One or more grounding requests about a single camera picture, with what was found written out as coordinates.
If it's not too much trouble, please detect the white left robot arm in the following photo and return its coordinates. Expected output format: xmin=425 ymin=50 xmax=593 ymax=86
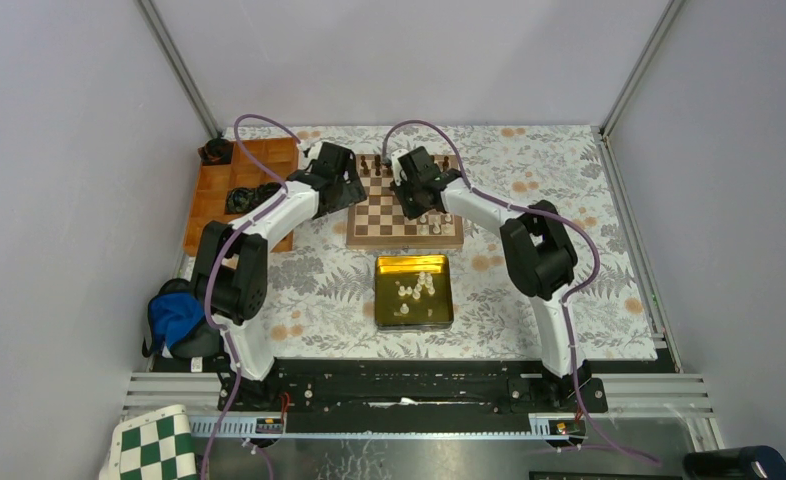
xmin=190 ymin=141 xmax=367 ymax=411

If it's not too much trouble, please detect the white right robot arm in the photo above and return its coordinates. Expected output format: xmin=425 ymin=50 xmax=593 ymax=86
xmin=381 ymin=147 xmax=583 ymax=412

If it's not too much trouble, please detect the wooden chess board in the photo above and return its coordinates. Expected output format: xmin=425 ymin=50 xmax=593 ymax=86
xmin=345 ymin=153 xmax=465 ymax=251

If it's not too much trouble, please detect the green white chess mat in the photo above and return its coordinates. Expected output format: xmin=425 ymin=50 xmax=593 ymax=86
xmin=99 ymin=404 xmax=199 ymax=480

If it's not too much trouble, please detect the wooden compartment tray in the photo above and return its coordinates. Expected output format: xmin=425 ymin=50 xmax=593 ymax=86
xmin=183 ymin=137 xmax=299 ymax=257

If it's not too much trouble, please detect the blue yellow rolled tie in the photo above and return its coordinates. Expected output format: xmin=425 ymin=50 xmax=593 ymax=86
xmin=225 ymin=187 xmax=260 ymax=214

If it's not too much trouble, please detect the gold metal tin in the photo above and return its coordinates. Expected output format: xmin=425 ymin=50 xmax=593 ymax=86
xmin=374 ymin=254 xmax=454 ymax=331

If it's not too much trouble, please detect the dark floral rolled tie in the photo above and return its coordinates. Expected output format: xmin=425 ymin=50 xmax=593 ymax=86
xmin=198 ymin=138 xmax=234 ymax=166

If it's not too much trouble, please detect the floral patterned table mat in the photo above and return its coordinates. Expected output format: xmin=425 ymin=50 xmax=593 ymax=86
xmin=256 ymin=125 xmax=658 ymax=361

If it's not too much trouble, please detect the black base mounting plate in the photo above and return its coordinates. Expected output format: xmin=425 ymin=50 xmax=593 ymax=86
xmin=214 ymin=358 xmax=608 ymax=435

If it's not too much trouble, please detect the blue black cloth bag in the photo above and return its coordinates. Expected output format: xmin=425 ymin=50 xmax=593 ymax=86
xmin=141 ymin=278 xmax=222 ymax=360

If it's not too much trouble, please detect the black cylinder bottle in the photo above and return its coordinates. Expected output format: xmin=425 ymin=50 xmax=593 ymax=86
xmin=682 ymin=445 xmax=786 ymax=480

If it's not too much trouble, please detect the aluminium frame rail left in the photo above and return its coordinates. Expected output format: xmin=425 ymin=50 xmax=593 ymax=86
xmin=134 ymin=0 xmax=221 ymax=138

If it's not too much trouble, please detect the aluminium frame rail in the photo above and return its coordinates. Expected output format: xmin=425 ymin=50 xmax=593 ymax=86
xmin=134 ymin=0 xmax=221 ymax=138
xmin=594 ymin=1 xmax=689 ymax=374

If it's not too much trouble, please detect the aluminium frame rail right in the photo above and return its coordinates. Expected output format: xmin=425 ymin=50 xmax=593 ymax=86
xmin=594 ymin=1 xmax=689 ymax=374

